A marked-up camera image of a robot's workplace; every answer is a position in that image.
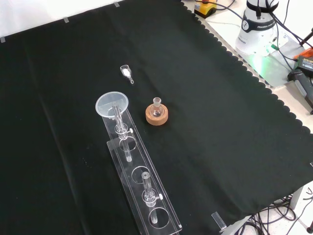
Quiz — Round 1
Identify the black stop button cable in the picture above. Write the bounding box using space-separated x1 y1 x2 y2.
215 0 246 23

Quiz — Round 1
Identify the black bench cloth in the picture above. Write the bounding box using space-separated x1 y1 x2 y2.
0 0 313 235

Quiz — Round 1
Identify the yellow stop button box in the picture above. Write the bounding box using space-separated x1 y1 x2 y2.
194 0 218 18

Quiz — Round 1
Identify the small round-bottom glass flask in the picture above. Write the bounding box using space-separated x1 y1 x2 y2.
149 96 164 118

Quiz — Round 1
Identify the black and orange power adapter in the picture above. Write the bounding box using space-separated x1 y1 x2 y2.
293 47 313 74

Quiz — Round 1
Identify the black floor cable bundle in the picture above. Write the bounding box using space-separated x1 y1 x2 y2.
241 187 313 235

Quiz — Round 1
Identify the brown cork ring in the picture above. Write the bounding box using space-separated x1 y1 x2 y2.
145 103 170 126

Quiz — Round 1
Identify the clear plastic funnel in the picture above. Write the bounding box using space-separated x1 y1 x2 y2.
95 91 130 120

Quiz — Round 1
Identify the clear plastic cloth clip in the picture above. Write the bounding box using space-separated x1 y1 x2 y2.
211 212 227 234

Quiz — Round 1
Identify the clear glass weighing funnel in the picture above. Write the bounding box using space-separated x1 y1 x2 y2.
119 64 135 85

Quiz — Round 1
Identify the clear acrylic funnel stand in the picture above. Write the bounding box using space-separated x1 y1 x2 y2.
99 104 183 235

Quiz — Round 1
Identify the black box device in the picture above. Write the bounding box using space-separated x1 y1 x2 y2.
287 69 313 109

